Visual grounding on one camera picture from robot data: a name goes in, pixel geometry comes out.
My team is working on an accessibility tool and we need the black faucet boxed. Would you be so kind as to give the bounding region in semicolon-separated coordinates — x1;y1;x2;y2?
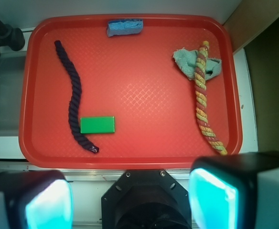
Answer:
0;20;25;52

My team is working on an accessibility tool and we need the blue sponge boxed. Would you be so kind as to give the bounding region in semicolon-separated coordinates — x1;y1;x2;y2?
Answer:
107;19;143;37

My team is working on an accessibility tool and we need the stainless steel sink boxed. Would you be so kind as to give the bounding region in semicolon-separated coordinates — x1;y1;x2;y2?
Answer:
0;51;26;136

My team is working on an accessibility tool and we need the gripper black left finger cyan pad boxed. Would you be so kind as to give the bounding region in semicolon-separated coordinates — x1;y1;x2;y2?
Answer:
0;170;74;229

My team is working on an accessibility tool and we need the red plastic tray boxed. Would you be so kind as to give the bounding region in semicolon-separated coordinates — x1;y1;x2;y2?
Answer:
19;15;242;169

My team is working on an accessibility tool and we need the teal crumpled cloth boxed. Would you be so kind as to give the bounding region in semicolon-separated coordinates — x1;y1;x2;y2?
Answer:
173;48;222;80

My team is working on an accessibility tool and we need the multicolored twisted rope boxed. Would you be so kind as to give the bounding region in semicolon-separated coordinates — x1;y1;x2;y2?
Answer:
193;41;228;156

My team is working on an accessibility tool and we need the green rectangular block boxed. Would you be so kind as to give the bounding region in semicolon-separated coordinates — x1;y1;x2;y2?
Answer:
80;116;115;134

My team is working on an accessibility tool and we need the dark purple twisted rope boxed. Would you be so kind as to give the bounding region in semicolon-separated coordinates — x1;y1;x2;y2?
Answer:
54;40;100;155

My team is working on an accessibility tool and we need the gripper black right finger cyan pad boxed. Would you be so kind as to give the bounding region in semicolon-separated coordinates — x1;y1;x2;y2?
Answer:
189;151;279;229

